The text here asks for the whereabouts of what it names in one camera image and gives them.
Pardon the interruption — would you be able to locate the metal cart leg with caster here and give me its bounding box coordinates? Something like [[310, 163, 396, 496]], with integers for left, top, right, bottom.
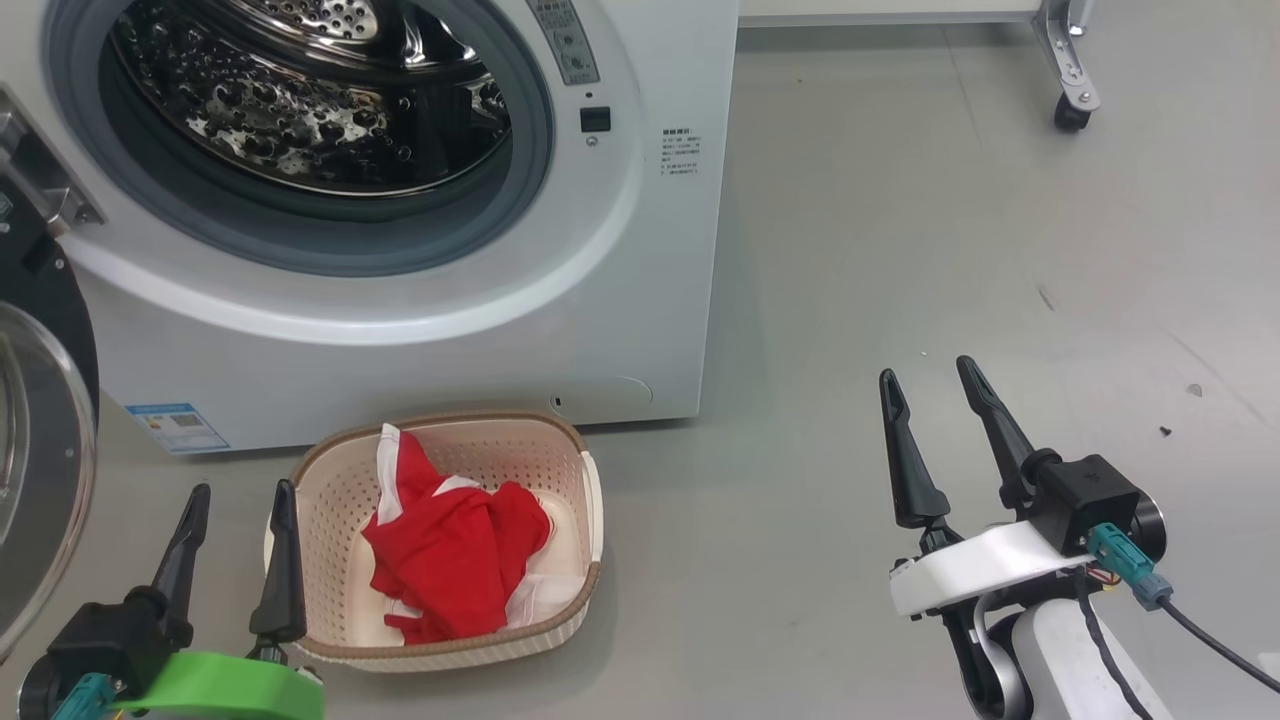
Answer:
[[1033, 0, 1103, 133]]

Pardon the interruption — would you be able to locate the red and white garment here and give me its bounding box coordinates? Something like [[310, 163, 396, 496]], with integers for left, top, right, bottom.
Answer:
[[360, 423, 591, 646]]

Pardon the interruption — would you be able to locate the teal right camera connector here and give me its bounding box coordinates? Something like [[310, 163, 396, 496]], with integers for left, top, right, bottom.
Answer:
[[1087, 522, 1174, 611]]

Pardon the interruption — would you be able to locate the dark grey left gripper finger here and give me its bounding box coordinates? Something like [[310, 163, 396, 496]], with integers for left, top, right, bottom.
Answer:
[[248, 479, 309, 647], [148, 483, 213, 646]]

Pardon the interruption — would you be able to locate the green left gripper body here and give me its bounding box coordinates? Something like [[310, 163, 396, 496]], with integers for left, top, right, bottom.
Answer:
[[108, 650, 327, 720]]

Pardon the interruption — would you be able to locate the thin black camera cable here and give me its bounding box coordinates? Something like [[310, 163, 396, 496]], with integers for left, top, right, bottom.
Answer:
[[1160, 598, 1280, 693]]

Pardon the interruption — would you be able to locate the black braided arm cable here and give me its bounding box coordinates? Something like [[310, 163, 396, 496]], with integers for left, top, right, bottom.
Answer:
[[1075, 590, 1156, 720]]

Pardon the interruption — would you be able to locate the grey instruction label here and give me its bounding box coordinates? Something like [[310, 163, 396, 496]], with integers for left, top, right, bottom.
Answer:
[[527, 0, 601, 86]]

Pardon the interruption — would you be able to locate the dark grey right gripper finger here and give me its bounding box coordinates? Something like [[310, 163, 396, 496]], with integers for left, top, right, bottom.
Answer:
[[955, 355, 1037, 511], [878, 368, 953, 531]]

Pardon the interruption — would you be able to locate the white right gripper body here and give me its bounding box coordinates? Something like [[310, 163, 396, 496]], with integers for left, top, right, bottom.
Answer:
[[888, 519, 1098, 618]]

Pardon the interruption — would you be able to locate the black-rimmed glass washer door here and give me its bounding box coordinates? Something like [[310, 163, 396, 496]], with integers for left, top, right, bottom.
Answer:
[[0, 85, 106, 661]]

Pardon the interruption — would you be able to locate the cream perforated laundry basket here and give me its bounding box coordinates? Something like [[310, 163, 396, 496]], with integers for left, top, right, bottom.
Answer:
[[265, 410, 606, 673]]

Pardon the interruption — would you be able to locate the teal camera connector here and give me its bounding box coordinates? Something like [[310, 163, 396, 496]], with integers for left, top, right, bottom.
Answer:
[[50, 672, 116, 720], [1087, 522, 1174, 611]]

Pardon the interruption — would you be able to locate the blue energy label sticker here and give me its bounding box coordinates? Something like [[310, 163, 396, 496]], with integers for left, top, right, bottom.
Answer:
[[125, 402, 231, 456]]

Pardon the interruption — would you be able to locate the teal left camera connector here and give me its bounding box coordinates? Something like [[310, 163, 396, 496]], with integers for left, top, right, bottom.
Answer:
[[50, 672, 116, 720]]

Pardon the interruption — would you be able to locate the white front-load washing machine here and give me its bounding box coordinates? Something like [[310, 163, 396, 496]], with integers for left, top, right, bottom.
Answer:
[[0, 0, 741, 456]]

